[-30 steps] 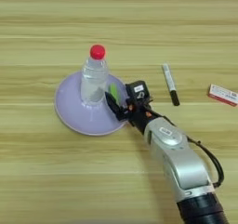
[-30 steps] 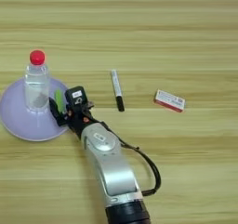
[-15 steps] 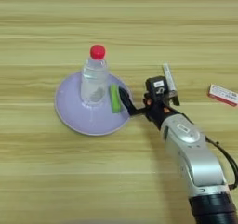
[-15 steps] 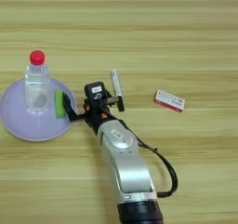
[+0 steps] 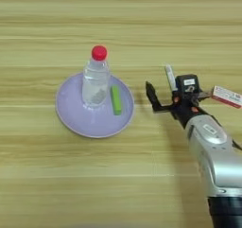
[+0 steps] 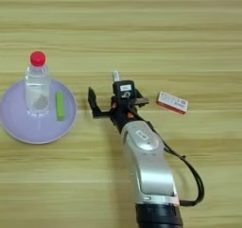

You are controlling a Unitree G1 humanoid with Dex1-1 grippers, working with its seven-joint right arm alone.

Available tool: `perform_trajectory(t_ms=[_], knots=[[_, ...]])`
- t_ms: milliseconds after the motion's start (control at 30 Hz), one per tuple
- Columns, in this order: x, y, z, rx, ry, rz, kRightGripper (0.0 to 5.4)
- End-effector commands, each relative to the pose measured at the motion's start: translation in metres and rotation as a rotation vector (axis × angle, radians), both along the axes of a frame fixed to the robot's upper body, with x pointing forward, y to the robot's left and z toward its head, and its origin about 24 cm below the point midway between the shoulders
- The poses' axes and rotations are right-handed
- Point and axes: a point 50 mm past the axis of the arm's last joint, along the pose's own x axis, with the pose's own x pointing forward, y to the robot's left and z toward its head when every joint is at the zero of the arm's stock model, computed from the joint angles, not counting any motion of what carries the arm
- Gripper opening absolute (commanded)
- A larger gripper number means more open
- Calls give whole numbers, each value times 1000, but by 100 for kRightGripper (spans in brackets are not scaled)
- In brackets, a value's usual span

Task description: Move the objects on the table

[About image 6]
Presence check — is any red and white small box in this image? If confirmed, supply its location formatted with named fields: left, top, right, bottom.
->
left=156, top=91, right=190, bottom=115

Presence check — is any clear bottle with red cap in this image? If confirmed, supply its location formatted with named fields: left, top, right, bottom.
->
left=24, top=50, right=53, bottom=116

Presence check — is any green rectangular block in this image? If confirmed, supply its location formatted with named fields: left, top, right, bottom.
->
left=55, top=91, right=66, bottom=122

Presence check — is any white marker with black cap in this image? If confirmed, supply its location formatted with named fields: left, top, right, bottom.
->
left=112, top=70, right=123, bottom=83

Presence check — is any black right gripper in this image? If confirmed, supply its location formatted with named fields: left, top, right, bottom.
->
left=87, top=86, right=150, bottom=134

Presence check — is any lavender round plate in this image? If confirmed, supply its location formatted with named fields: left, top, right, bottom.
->
left=0, top=79, right=78, bottom=145

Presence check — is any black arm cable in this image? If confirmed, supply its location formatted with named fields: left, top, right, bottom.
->
left=144, top=119, right=205, bottom=207

